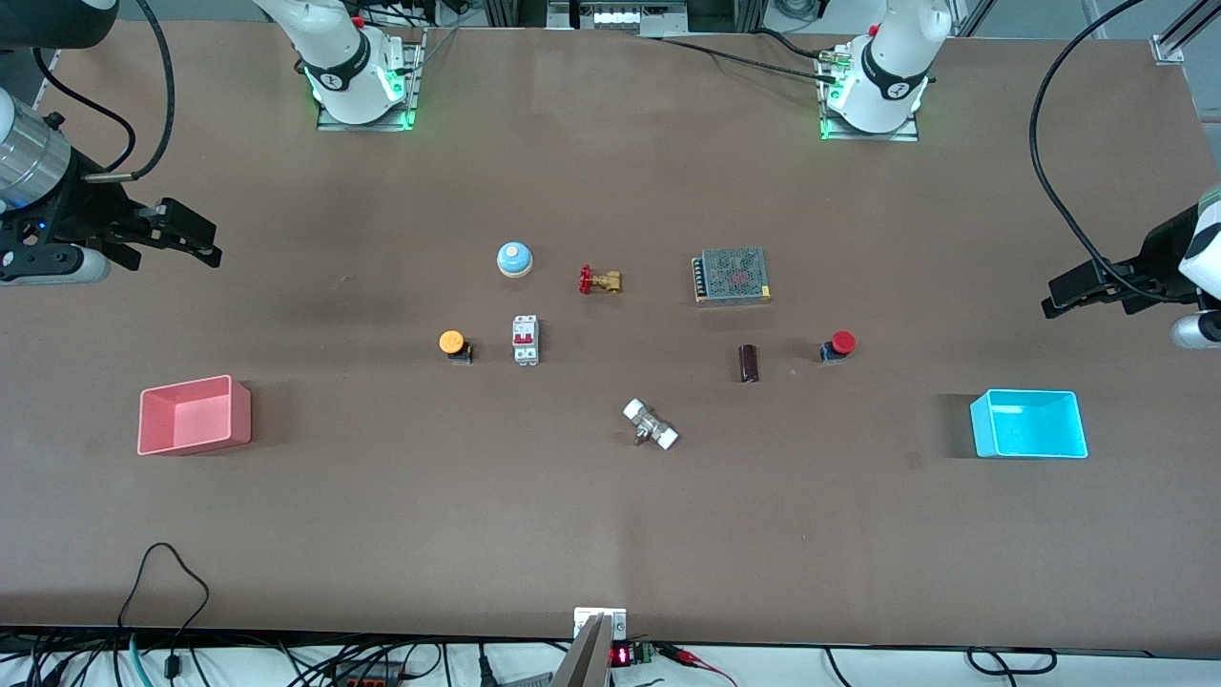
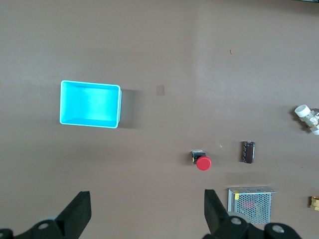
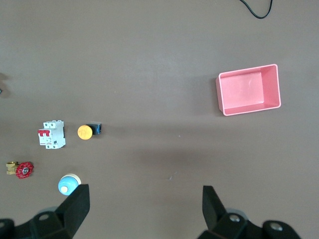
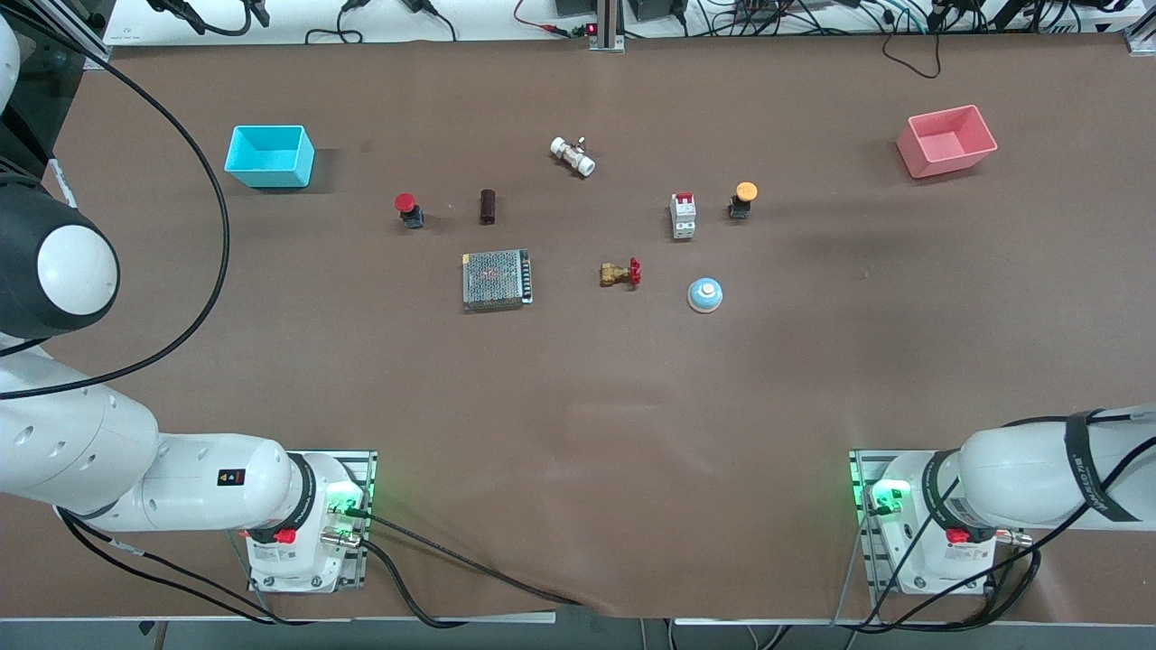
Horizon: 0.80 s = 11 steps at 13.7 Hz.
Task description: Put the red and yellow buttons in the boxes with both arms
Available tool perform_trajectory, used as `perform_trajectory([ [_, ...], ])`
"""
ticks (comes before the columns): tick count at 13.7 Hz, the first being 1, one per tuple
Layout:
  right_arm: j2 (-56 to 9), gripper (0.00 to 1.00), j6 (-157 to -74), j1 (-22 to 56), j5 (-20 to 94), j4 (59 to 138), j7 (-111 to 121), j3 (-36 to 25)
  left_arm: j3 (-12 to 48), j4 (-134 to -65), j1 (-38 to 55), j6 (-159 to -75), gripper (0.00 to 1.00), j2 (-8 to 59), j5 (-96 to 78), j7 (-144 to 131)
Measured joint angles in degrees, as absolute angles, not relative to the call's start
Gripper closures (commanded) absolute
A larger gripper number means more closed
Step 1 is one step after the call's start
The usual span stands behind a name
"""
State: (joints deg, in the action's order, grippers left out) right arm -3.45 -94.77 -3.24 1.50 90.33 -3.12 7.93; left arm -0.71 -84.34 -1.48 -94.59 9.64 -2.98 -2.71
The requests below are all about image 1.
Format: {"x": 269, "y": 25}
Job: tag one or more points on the white red circuit breaker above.
{"x": 526, "y": 340}

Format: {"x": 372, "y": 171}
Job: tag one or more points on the grey aluminium camera bar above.
{"x": 582, "y": 663}

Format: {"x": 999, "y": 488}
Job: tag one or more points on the red push button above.
{"x": 843, "y": 342}

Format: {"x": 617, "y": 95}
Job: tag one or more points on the red digit display module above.
{"x": 621, "y": 655}

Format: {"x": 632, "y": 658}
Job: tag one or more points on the white power strip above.
{"x": 620, "y": 17}

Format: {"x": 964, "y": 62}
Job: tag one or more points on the pink plastic box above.
{"x": 196, "y": 420}

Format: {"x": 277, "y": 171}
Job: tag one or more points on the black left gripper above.
{"x": 1157, "y": 256}

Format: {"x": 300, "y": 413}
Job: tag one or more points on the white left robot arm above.
{"x": 892, "y": 67}

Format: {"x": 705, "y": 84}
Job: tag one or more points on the white metal mounting bracket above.
{"x": 617, "y": 625}

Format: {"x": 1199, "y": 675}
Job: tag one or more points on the white capped metal pipe fitting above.
{"x": 651, "y": 425}

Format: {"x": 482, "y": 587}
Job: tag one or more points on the cyan plastic box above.
{"x": 1035, "y": 429}

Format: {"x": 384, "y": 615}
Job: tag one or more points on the dark brown cylindrical capacitor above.
{"x": 749, "y": 364}

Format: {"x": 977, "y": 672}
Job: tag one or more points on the blue white round bell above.
{"x": 514, "y": 258}

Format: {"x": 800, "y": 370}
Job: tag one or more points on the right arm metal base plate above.
{"x": 416, "y": 86}

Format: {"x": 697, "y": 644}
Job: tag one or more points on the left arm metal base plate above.
{"x": 858, "y": 135}

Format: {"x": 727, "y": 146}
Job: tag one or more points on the orange black power strip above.
{"x": 367, "y": 679}

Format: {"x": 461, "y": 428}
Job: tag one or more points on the aluminium table corner bracket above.
{"x": 1166, "y": 50}

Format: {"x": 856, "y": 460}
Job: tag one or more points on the metal mesh power supply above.
{"x": 734, "y": 275}

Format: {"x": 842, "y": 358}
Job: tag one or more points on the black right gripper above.
{"x": 69, "y": 212}

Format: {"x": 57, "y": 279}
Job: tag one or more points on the red alligator clip lead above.
{"x": 689, "y": 657}

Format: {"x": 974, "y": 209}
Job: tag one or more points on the yellow push button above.
{"x": 451, "y": 342}

